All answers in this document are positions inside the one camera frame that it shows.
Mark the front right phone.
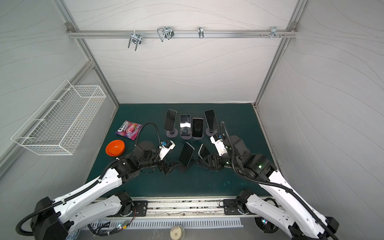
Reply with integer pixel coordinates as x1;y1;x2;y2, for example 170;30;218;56
198;144;211;159

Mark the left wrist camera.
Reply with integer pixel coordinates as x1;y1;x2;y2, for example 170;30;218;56
158;140;176;161

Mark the far left standing phone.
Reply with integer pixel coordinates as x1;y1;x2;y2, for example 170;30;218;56
164;109;177;132

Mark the standing phone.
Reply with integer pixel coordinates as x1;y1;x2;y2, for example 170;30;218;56
204;109;219;133
164;109;177;132
180;114;192;137
192;118;204;138

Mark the purple Fox's candy bag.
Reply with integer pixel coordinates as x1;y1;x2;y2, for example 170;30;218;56
115;121;143;140

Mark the grey round stand base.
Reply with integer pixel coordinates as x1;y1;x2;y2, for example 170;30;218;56
166;128;178;139

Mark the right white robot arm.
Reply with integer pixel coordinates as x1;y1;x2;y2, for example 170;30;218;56
198;122;339;240

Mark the black phone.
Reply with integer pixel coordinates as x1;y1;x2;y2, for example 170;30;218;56
179;142;195;167

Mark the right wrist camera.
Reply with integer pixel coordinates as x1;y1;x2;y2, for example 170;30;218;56
210;134;228;156

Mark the aluminium crossbar rail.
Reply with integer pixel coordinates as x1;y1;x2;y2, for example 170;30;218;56
67;23;298;40

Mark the white wire basket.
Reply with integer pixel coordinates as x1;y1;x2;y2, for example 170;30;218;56
11;80;106;156

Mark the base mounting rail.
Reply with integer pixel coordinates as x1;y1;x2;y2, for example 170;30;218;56
89;196;304;218

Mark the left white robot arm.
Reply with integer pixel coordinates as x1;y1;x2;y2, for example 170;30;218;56
16;140;176;240

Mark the far right standing phone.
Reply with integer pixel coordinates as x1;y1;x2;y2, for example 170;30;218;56
204;109;219;133

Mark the orange plastic bowl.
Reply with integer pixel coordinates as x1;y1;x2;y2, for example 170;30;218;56
106;140;126;157

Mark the black folding phone stand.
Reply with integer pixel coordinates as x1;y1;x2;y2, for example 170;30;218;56
177;162;195;174

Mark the round white puck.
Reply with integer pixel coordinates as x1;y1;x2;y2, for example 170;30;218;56
170;226;185;240

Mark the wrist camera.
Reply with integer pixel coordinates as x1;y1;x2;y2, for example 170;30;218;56
210;134;228;156
158;140;176;161

